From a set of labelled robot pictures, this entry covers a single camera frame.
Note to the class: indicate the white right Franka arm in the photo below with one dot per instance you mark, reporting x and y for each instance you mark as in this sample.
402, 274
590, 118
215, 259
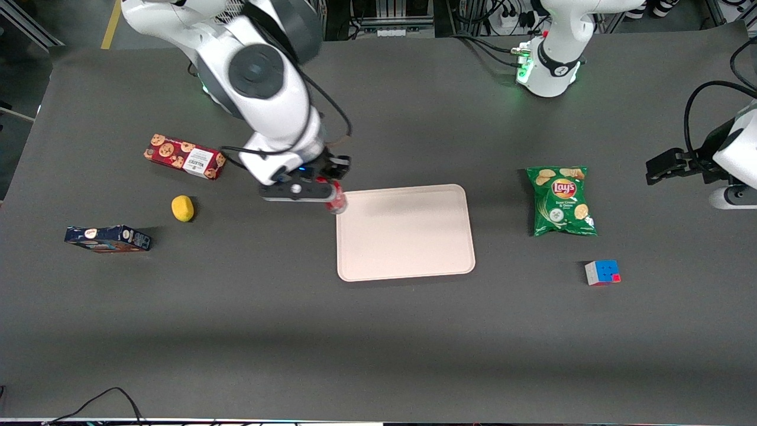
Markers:
266, 100

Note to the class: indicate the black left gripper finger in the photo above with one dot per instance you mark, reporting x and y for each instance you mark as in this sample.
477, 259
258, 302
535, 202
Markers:
651, 177
708, 174

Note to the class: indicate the beige plastic tray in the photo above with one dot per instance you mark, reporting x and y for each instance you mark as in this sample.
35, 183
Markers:
405, 232

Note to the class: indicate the red cookie box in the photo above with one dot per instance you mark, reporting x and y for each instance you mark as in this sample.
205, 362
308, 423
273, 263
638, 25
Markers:
183, 157

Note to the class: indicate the yellow lemon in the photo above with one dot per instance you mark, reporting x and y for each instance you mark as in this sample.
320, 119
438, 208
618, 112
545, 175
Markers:
183, 208

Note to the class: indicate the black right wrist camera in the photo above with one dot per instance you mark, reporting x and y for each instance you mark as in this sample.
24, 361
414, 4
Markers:
336, 165

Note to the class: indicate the green Lays chips bag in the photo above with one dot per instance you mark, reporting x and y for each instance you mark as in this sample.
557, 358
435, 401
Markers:
562, 201

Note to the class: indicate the white power strip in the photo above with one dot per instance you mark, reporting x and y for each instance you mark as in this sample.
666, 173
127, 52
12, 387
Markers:
516, 18

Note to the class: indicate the dark blue snack box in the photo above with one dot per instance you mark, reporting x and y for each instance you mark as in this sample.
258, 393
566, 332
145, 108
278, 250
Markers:
106, 238

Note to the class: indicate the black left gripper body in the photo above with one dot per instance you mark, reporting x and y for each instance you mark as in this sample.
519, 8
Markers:
688, 161

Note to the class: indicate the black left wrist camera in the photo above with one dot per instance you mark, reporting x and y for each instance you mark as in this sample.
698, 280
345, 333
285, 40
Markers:
662, 161

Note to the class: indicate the white vented box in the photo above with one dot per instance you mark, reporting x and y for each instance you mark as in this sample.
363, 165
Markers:
235, 9

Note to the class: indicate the small white connector strip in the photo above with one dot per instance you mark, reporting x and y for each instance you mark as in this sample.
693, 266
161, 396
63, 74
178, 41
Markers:
391, 32

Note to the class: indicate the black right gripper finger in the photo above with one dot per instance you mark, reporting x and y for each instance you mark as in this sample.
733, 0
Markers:
329, 193

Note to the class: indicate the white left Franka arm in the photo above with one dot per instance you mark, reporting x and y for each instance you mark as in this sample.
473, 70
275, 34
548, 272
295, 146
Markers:
556, 65

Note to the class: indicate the grey aluminium frame bar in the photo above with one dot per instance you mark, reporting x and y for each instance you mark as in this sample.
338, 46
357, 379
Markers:
29, 25

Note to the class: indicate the black equipment rack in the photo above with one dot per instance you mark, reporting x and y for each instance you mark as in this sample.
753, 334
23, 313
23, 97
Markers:
366, 15

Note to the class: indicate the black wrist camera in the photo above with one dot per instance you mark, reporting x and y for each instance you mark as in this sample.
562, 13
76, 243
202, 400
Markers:
336, 165
662, 161

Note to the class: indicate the Rubiks cube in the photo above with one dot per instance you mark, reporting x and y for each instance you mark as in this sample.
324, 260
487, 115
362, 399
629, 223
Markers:
602, 273

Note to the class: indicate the red coke bottle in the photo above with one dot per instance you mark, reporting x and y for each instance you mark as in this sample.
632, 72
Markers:
339, 198

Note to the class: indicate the yellow floor tape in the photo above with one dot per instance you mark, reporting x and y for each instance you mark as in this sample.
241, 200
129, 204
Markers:
111, 23

